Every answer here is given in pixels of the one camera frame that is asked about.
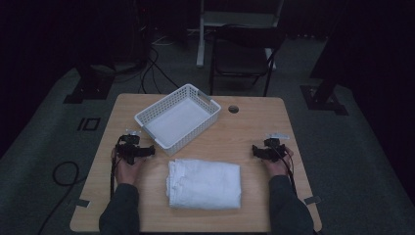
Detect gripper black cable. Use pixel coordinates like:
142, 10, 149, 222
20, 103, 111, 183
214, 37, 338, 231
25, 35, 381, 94
110, 156, 119, 200
277, 146, 299, 197

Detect black floor cable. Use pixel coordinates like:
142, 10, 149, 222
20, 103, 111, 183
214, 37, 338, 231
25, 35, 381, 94
37, 161, 88, 235

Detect person's left hand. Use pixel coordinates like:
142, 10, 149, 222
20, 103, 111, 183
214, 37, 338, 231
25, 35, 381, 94
111, 147, 146, 186

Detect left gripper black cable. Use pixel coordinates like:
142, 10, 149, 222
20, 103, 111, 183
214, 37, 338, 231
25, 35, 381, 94
110, 156, 119, 200

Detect black stand base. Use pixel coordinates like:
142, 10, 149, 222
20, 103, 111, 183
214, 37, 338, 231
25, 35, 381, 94
63, 63, 115, 105
300, 32, 349, 116

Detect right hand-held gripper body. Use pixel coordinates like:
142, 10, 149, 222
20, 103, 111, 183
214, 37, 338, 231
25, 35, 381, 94
257, 131, 291, 164

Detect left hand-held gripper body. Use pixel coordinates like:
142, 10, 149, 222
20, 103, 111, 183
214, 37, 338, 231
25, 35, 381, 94
115, 128, 147, 166

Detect black folding chair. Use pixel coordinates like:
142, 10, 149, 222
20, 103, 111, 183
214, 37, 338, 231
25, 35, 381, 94
208, 23, 287, 97

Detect black cable bundle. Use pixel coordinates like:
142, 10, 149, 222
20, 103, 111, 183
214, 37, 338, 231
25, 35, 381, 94
138, 48, 187, 96

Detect white towel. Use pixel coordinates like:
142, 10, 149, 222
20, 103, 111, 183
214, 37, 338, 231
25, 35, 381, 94
165, 158, 243, 211

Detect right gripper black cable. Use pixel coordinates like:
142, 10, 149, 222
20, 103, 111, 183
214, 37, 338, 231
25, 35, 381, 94
277, 146, 299, 197

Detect person's right hand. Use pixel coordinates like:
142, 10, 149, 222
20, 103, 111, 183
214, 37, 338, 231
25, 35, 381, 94
262, 146, 295, 179

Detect white plastic basket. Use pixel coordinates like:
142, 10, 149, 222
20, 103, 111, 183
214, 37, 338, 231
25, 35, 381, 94
134, 83, 222, 157

